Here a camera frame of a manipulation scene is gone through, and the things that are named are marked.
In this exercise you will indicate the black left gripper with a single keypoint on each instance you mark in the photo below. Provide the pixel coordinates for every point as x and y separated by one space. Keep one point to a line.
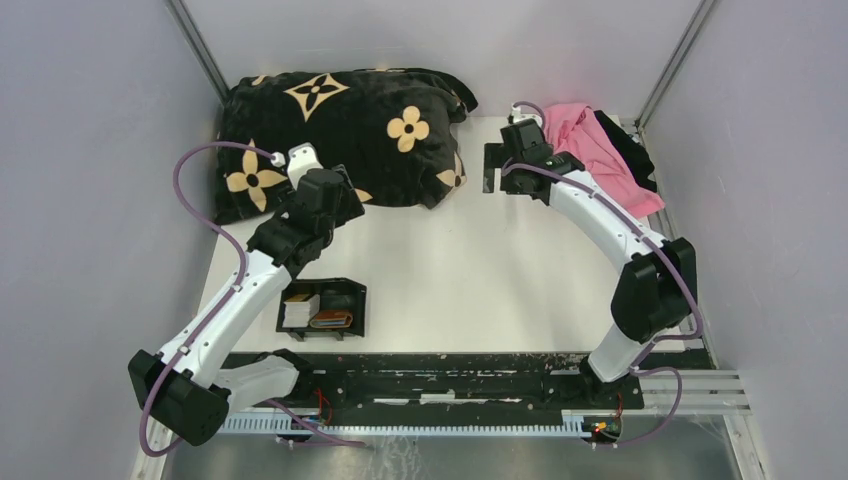
350 206

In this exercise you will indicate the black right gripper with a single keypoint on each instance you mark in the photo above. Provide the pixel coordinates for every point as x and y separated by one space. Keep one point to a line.
494 157

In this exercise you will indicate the brown leather card holder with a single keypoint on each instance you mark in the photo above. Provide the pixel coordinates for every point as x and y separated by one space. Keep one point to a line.
332 319

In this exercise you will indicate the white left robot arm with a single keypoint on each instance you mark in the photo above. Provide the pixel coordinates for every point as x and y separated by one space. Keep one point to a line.
184 385

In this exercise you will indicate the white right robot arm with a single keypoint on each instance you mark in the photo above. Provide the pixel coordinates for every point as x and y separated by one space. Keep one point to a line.
656 288

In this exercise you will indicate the white card stack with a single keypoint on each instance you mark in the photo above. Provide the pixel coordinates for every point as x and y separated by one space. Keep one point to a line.
299 309

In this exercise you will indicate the pink cloth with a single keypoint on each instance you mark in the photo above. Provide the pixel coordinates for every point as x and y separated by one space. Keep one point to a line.
574 128

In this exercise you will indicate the black floral plush pillow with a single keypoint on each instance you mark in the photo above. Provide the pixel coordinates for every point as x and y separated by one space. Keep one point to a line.
389 128

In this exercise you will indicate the black cloth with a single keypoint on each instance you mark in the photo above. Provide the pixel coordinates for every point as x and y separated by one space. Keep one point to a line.
633 153

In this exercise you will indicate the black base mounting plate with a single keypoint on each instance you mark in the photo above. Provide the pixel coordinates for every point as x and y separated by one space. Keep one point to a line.
449 389

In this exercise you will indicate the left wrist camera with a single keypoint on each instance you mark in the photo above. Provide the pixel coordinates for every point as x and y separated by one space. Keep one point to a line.
297 162

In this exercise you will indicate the white slotted cable duct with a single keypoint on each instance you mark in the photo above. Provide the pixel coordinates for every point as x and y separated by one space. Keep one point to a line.
271 423

